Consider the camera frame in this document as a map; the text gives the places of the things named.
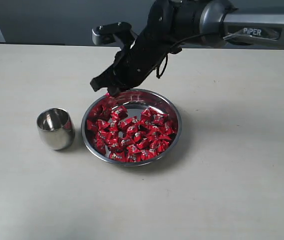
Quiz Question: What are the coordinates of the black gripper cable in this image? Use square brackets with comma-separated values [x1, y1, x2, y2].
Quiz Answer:
[154, 32, 230, 80]

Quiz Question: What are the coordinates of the steel cup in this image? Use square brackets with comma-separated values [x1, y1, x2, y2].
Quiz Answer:
[36, 108, 75, 151]

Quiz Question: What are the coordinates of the red wrapped candy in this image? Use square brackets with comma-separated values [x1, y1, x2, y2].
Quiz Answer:
[111, 105, 128, 121]
[140, 107, 154, 122]
[141, 148, 157, 161]
[108, 151, 126, 162]

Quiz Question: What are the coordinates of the round steel plate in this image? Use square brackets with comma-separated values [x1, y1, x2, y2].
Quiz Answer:
[81, 89, 182, 167]

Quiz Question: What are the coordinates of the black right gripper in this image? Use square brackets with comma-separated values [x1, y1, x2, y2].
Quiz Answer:
[90, 25, 182, 97]

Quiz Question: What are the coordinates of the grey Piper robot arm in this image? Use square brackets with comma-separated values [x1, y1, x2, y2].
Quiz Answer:
[90, 0, 284, 96]

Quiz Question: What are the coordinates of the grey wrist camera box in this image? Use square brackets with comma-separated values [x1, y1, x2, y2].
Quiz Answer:
[92, 21, 137, 49]

